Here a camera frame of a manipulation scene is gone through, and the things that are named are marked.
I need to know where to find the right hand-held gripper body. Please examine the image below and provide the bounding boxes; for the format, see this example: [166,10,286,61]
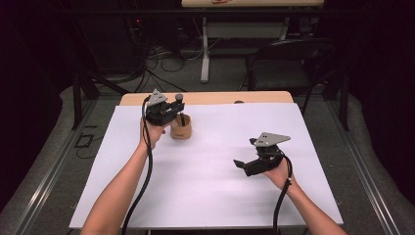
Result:
[243,131,292,177]

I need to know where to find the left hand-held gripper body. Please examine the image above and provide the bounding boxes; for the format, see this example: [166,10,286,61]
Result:
[144,88,178,127]

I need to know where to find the wooden cup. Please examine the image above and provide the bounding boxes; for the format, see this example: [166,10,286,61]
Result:
[169,113,193,141]

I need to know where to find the person's right hand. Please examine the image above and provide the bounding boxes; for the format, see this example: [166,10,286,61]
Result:
[261,158,299,192]

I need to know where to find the person's left hand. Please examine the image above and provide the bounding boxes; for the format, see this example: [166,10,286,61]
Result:
[139,117,171,151]

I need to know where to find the black folding chair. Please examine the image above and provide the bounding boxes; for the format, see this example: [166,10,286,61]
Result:
[239,37,338,116]

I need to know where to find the black metal stand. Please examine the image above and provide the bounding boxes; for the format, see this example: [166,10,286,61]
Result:
[69,67,130,131]

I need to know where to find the dark equipment cabinet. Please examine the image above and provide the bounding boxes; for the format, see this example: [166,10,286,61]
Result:
[77,15,146,75]

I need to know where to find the white-legged wooden table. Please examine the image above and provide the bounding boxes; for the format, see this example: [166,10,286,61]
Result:
[180,0,326,84]

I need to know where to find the black horizontal bar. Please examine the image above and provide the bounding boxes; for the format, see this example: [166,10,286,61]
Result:
[53,7,363,17]

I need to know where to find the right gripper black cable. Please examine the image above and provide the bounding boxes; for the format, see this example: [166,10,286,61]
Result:
[272,148,295,235]

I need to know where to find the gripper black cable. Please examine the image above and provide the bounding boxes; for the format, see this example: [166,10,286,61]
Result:
[121,95,155,235]
[272,148,295,235]

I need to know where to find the bundle of floor cables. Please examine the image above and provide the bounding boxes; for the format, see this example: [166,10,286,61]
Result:
[128,16,213,94]

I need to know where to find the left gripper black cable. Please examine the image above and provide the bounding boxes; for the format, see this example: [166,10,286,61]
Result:
[121,95,155,235]

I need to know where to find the metal floor rail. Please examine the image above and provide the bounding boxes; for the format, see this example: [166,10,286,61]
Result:
[325,97,401,235]
[12,97,100,235]

